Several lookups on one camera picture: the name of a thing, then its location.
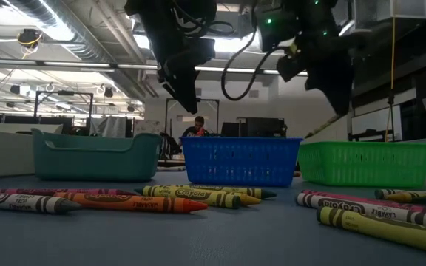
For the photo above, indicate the teal plastic bin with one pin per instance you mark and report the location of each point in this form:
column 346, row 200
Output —
column 94, row 166

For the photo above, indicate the yellow-green crayon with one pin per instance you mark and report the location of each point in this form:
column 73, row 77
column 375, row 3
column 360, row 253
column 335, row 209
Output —
column 382, row 193
column 257, row 193
column 383, row 227
column 409, row 198
column 194, row 195

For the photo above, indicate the blue slotted plastic basket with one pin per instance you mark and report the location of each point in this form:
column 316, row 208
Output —
column 240, row 162

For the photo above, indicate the whiteboard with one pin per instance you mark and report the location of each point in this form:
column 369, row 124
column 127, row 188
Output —
column 374, row 120

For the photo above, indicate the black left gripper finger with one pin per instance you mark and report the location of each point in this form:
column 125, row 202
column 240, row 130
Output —
column 187, row 96

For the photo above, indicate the yellow crayon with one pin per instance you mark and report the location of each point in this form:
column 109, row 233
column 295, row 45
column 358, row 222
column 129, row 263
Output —
column 250, row 200

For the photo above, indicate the grey cover sheet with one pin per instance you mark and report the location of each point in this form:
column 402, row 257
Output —
column 109, row 127

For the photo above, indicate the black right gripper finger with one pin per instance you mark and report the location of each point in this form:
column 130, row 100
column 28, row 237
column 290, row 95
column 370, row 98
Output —
column 340, row 99

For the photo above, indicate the black metal frame stand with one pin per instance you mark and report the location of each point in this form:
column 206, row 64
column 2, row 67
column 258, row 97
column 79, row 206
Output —
column 65, row 93
column 213, row 99

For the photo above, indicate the grey crayon white wrapper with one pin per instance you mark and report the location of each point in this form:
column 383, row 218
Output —
column 13, row 202
column 170, row 168
column 350, row 207

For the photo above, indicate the pink crayon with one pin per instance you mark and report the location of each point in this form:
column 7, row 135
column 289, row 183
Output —
column 32, row 191
column 412, row 207

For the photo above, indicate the green slotted plastic basket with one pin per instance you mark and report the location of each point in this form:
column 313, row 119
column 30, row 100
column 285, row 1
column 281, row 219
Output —
column 364, row 166

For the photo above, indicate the orange crayon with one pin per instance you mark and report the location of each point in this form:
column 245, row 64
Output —
column 131, row 203
column 297, row 173

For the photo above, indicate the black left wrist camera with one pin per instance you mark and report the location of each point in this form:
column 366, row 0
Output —
column 205, row 50

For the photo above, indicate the person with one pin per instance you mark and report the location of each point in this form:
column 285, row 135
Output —
column 198, row 127

